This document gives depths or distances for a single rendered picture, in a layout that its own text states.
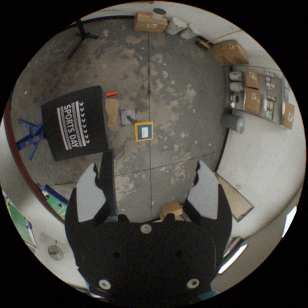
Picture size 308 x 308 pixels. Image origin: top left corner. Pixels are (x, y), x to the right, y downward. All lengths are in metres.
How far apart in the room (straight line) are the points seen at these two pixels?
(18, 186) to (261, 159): 3.30
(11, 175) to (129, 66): 1.72
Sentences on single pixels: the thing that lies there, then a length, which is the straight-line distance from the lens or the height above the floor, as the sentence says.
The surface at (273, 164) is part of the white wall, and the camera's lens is 3.17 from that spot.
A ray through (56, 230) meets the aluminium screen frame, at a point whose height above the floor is 1.54.
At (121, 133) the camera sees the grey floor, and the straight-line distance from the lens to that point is 1.65.
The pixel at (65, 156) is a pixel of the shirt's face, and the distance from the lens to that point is 0.83.
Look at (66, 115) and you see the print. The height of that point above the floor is 0.95.
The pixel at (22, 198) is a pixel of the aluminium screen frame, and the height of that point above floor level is 1.54.
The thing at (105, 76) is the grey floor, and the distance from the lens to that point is 1.69.
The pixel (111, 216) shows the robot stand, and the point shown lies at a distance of 0.84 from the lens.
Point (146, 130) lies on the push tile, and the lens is 0.67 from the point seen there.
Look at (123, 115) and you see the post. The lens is 1.60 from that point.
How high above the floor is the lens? 1.60
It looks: 56 degrees down
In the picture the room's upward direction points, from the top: 143 degrees clockwise
